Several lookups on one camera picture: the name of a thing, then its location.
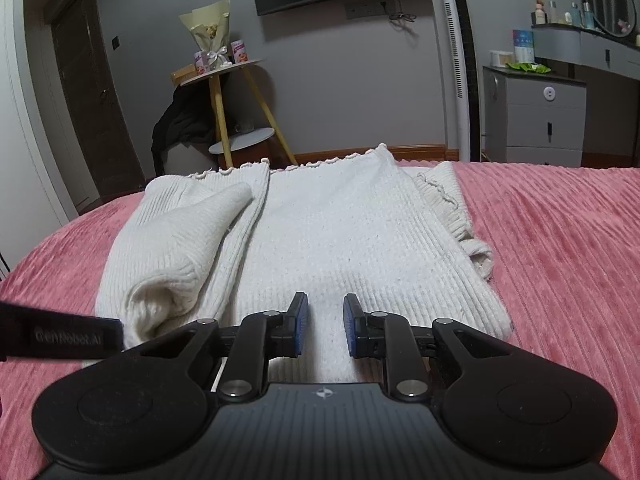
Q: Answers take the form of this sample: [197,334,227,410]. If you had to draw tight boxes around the white ribbed knit sweater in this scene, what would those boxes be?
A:
[95,143,514,386]

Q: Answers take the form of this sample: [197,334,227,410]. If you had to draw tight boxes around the white tower fan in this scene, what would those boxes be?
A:
[435,0,485,163]

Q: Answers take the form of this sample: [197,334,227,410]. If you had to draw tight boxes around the white wardrobe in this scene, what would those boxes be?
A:
[0,0,97,281]

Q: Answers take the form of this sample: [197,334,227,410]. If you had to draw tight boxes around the pink ribbed blanket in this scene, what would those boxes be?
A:
[0,160,640,480]

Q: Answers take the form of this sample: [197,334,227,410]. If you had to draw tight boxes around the dark brown door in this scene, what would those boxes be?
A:
[50,0,147,207]

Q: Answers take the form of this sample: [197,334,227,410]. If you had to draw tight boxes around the grey stool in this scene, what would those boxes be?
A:
[164,142,222,177]

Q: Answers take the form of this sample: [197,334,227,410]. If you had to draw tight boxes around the grey dressing table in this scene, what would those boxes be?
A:
[530,23,640,169]

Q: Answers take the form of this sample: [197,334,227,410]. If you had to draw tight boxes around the black cable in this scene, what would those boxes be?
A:
[382,0,416,24]

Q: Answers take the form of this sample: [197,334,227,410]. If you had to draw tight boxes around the grey drawer cabinet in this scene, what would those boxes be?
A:
[482,64,587,167]

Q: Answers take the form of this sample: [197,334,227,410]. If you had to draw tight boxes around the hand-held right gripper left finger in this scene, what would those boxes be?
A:
[134,292,311,404]

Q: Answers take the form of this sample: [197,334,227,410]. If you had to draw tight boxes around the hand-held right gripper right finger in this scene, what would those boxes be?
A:
[342,293,507,404]

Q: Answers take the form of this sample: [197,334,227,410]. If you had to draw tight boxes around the wall socket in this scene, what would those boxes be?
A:
[344,0,402,20]

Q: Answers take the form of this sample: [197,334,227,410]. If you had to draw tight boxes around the cream wrapped flower bouquet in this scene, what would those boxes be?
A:
[179,0,234,69]

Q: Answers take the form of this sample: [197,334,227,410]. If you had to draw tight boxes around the round side table yellow legs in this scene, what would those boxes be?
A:
[170,58,299,169]

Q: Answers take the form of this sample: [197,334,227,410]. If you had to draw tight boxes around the black jacket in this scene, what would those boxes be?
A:
[151,87,222,172]

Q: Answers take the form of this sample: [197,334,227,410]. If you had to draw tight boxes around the blue box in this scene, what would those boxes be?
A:
[511,29,535,66]

